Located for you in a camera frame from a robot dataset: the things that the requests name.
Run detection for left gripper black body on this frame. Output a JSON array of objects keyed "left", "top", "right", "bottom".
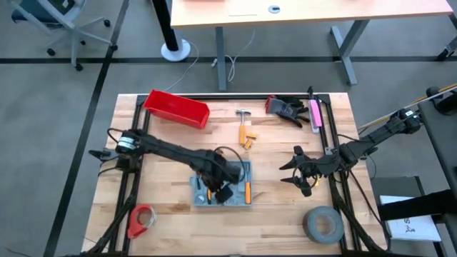
[{"left": 198, "top": 152, "right": 244, "bottom": 194}]

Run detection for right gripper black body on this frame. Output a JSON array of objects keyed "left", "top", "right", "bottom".
[{"left": 293, "top": 145, "right": 322, "bottom": 198}]

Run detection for grey plastic tool case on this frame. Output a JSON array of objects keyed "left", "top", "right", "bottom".
[{"left": 189, "top": 159, "right": 253, "bottom": 208}]

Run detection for hammer with orange handle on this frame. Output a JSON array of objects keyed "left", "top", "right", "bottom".
[{"left": 235, "top": 109, "right": 252, "bottom": 146}]

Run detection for pink stapler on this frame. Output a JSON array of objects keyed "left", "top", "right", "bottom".
[{"left": 308, "top": 99, "right": 324, "bottom": 128}]

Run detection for black work glove red cuff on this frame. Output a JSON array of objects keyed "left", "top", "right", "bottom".
[{"left": 265, "top": 94, "right": 311, "bottom": 129}]

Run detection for red plastic bin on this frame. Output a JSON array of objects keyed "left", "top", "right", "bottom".
[{"left": 144, "top": 89, "right": 211, "bottom": 130}]

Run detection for red tape dispenser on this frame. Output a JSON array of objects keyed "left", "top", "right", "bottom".
[{"left": 128, "top": 204, "right": 159, "bottom": 240}]

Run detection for black beam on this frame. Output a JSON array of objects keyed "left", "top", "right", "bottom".
[{"left": 377, "top": 189, "right": 457, "bottom": 222}]

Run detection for white paper sheet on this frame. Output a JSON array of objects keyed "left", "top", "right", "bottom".
[{"left": 380, "top": 195, "right": 443, "bottom": 243}]

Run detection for pole with white round base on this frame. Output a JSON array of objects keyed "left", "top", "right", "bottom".
[{"left": 151, "top": 0, "right": 192, "bottom": 63}]

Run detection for black cart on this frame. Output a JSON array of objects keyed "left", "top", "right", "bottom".
[{"left": 418, "top": 85, "right": 457, "bottom": 201}]

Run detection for white yellow rod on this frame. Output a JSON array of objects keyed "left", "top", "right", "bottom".
[{"left": 358, "top": 84, "right": 457, "bottom": 130}]

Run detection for wooden desk grey legs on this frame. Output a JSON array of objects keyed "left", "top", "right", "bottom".
[{"left": 170, "top": 0, "right": 455, "bottom": 92}]

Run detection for grey office chair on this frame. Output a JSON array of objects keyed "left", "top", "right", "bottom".
[{"left": 9, "top": 0, "right": 119, "bottom": 72}]

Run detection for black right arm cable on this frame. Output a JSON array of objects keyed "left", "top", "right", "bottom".
[{"left": 291, "top": 162, "right": 321, "bottom": 190}]

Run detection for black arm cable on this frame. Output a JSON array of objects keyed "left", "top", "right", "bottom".
[
  {"left": 291, "top": 162, "right": 321, "bottom": 190},
  {"left": 213, "top": 145, "right": 248, "bottom": 181}
]

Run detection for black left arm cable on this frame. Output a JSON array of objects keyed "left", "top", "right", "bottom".
[{"left": 213, "top": 145, "right": 248, "bottom": 181}]

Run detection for grey duct tape roll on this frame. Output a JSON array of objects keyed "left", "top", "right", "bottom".
[{"left": 303, "top": 206, "right": 346, "bottom": 246}]

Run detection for black cable bundle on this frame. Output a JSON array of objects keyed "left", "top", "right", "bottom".
[
  {"left": 84, "top": 162, "right": 140, "bottom": 256},
  {"left": 330, "top": 167, "right": 392, "bottom": 256}
]

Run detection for black aluminium table frame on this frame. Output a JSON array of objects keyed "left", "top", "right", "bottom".
[{"left": 81, "top": 93, "right": 391, "bottom": 257}]

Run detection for white floor cable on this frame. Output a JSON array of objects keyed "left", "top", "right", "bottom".
[
  {"left": 163, "top": 39, "right": 201, "bottom": 93},
  {"left": 211, "top": 28, "right": 256, "bottom": 84}
]

